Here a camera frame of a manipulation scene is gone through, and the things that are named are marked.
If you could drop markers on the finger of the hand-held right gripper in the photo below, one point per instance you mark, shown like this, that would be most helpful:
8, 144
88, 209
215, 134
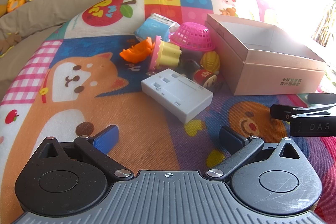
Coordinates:
321, 97
283, 111

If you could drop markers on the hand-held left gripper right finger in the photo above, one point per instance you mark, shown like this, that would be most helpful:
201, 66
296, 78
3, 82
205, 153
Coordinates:
231, 140

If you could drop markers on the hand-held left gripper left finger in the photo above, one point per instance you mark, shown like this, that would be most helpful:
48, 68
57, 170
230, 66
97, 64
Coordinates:
106, 140

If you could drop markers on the pink cardboard box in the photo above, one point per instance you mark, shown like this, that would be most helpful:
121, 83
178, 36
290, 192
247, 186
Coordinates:
262, 74

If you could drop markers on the red round toy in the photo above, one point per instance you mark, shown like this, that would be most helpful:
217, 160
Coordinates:
203, 77

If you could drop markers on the white plastic case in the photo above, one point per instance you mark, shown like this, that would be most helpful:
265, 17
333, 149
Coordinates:
178, 94

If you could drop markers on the yellow toy corn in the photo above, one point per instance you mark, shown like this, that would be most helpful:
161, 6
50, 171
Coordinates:
210, 61

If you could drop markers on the orange toy pumpkin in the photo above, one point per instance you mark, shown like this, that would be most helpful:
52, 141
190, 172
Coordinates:
136, 52

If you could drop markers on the pink and yellow toy cupcake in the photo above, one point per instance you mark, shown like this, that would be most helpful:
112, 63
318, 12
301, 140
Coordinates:
168, 56

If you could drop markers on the pink plastic basket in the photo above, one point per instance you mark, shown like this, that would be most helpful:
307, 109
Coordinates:
191, 36

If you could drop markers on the blue tissue packet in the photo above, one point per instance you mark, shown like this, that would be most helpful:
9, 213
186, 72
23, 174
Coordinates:
153, 27

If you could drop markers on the colourful cartoon play mat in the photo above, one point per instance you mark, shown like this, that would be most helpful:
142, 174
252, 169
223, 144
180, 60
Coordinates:
78, 108

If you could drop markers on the brown plush toy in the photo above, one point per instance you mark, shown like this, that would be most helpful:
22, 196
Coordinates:
10, 40

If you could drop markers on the beige sofa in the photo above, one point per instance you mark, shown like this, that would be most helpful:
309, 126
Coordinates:
52, 11

